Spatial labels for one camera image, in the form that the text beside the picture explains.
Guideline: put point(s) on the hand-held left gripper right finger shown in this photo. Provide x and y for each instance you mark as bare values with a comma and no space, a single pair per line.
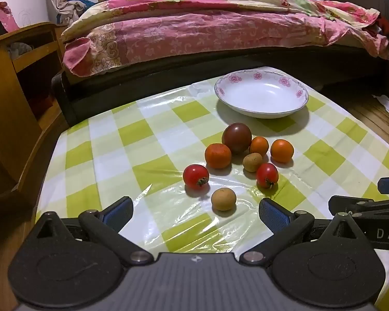
274,214

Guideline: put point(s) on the wooden cabinet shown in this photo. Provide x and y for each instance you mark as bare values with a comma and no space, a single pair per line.
9,103

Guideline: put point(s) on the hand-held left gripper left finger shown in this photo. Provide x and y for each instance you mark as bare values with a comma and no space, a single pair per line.
116,213

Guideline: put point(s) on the red clothes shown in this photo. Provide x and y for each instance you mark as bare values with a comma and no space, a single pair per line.
383,24

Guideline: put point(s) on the pink cloth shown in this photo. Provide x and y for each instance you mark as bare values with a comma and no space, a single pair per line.
5,14

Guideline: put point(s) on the brown longan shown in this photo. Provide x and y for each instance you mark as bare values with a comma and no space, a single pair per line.
223,199
252,162

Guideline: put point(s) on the pile of clothes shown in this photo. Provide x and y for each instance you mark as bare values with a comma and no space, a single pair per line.
76,6

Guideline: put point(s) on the dark purple tomato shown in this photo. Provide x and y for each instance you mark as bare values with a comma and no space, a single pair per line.
236,137

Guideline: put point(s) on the small orange kumquat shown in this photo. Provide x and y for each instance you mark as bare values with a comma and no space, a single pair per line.
282,151
259,145

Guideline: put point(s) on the dark bed frame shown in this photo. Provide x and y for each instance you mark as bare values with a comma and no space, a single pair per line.
155,82

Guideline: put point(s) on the white crumpled paper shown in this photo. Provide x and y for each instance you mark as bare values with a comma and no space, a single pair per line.
386,103

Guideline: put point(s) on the red cherry tomato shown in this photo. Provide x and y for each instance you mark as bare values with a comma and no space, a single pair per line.
195,175
267,174

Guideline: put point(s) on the white floral rimmed plate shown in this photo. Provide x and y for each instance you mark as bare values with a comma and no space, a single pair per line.
262,94

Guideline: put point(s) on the pink floral blanket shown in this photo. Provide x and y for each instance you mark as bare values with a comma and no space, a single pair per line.
188,29

